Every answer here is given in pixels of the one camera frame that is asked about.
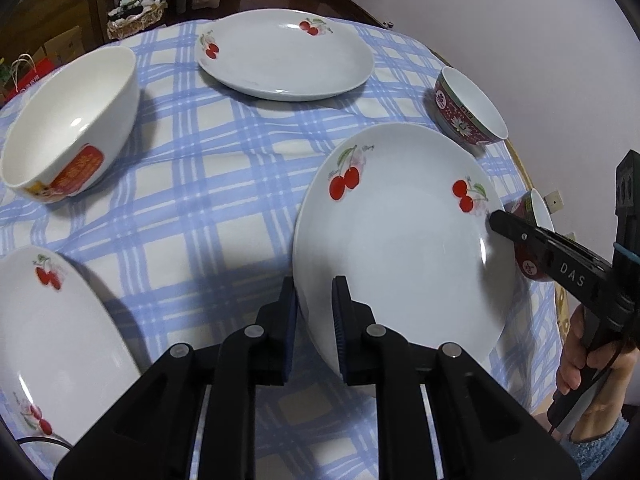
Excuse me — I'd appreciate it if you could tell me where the wicker basket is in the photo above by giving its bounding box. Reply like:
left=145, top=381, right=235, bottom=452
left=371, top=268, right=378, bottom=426
left=106, top=2, right=168, bottom=41

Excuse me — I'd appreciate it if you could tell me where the white bowl with orange label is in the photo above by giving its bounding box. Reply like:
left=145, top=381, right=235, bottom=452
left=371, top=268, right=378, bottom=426
left=0, top=45, right=141, bottom=204

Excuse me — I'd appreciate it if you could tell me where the black cable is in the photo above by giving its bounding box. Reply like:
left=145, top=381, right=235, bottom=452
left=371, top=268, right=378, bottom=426
left=17, top=437, right=73, bottom=453

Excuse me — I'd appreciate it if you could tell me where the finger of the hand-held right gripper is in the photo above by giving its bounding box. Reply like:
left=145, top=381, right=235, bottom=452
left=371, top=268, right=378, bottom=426
left=487, top=210, right=615, bottom=282

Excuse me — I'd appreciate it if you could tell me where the small red patterned bowl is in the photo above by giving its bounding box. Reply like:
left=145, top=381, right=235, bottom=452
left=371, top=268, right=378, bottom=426
left=433, top=66, right=509, bottom=147
left=509, top=187, right=556, bottom=281

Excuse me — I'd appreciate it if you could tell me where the open cardboard box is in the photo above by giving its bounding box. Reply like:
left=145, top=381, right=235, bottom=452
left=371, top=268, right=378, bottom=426
left=42, top=25, right=83, bottom=66

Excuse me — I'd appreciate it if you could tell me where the person's right hand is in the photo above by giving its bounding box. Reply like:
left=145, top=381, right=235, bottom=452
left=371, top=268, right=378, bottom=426
left=556, top=304, right=640, bottom=442

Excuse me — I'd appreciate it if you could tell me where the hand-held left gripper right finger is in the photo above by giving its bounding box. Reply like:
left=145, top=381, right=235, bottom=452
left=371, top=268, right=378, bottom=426
left=332, top=275, right=583, bottom=480

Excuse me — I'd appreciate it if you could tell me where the white cherry-print plate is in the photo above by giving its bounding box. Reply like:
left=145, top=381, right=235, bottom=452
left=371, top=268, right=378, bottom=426
left=291, top=122, right=517, bottom=381
left=196, top=8, right=376, bottom=102
left=0, top=246, right=143, bottom=453

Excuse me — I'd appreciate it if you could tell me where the person's right forearm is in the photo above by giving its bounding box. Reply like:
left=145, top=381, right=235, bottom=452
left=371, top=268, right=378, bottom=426
left=560, top=412, right=632, bottom=472

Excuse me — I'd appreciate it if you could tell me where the red paper bag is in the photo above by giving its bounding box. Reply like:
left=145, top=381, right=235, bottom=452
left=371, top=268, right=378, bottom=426
left=0, top=52, right=53, bottom=103

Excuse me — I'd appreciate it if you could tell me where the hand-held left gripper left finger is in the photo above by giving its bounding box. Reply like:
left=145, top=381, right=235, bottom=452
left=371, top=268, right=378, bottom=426
left=52, top=276, right=301, bottom=480

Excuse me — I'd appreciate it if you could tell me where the blue plaid tablecloth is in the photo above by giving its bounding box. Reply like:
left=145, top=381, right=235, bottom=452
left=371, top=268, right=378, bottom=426
left=0, top=15, right=563, bottom=480

